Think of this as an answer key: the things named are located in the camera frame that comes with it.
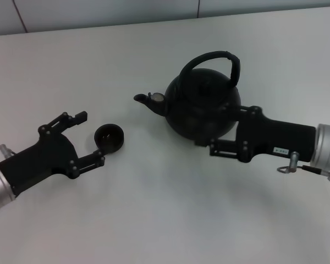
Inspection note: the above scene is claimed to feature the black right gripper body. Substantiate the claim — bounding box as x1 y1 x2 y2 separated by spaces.
235 105 318 165

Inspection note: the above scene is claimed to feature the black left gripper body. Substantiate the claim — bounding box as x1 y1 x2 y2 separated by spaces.
0 125 83 197

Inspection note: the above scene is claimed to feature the dark brown teacup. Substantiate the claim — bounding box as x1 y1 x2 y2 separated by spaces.
93 124 125 153

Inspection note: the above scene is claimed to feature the black round teapot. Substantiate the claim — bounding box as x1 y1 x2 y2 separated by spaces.
133 50 242 141

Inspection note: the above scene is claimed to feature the right gripper cable with plugs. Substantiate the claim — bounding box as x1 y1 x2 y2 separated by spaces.
277 151 330 183

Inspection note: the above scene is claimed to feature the left gripper cable with plug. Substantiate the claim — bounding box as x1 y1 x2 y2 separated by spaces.
0 144 18 161

